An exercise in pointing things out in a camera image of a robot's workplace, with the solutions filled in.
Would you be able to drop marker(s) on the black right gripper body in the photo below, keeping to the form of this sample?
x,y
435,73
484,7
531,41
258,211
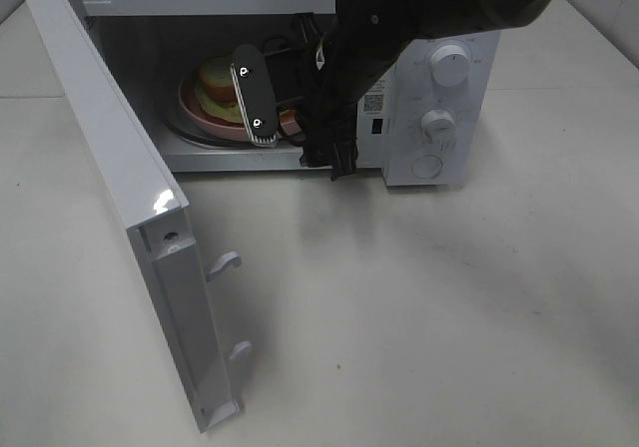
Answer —
x,y
342,66

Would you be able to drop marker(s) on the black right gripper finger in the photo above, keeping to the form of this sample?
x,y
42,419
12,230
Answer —
x,y
342,165

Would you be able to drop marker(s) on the pink round plate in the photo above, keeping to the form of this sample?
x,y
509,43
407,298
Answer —
x,y
211,126

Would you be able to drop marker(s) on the round white door button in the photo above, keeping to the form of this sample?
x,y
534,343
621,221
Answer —
x,y
427,167

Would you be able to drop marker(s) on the white timer knob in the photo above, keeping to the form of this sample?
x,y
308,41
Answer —
x,y
437,125

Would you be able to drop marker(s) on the sandwich with lettuce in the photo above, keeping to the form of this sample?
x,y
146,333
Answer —
x,y
215,91

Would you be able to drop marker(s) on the white microwave door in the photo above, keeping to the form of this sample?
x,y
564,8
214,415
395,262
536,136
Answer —
x,y
152,209

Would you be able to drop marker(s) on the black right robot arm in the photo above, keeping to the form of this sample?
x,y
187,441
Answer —
x,y
434,19

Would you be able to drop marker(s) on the white warning label sticker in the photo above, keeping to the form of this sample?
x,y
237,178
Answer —
x,y
372,102

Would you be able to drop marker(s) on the upper white power knob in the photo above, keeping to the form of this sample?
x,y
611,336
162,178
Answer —
x,y
450,65

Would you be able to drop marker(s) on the white microwave oven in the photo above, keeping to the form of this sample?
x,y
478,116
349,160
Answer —
x,y
150,46

